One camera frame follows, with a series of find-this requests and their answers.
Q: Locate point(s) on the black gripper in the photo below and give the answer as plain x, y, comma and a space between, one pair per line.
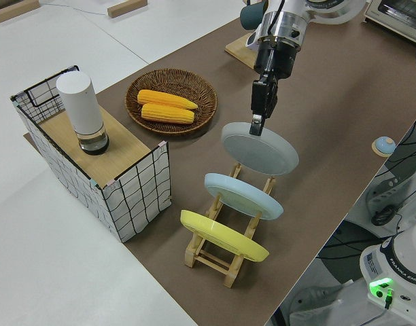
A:
277, 59

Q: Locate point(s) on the gray plate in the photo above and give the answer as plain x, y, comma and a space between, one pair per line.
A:
259, 153

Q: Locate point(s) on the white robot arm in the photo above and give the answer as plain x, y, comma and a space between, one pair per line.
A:
398, 251

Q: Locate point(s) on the light blue plate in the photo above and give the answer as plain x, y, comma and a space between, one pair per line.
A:
242, 197

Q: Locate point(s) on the yellow plate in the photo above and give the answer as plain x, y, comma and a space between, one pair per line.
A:
225, 237

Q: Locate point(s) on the wooden plate rack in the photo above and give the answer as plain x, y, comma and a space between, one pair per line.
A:
211, 261

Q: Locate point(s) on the wooden mug tree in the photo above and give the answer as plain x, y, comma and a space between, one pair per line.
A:
240, 51

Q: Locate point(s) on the brown table mat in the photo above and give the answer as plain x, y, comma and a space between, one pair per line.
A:
330, 112

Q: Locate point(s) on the brown wicker basket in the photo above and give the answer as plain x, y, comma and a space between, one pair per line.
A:
201, 95

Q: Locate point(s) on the dark blue mug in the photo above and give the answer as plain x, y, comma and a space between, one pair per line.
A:
250, 15

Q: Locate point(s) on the yellow corn cob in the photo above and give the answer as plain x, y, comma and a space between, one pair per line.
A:
160, 98
167, 114

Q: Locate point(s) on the blue call bell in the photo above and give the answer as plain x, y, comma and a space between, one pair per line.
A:
384, 145

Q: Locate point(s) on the white toaster oven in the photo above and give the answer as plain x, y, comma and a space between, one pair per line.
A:
395, 17

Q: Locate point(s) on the wooden block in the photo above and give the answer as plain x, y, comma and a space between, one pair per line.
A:
126, 8
11, 12

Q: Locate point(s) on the white cylindrical bottle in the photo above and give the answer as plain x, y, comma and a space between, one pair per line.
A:
82, 105

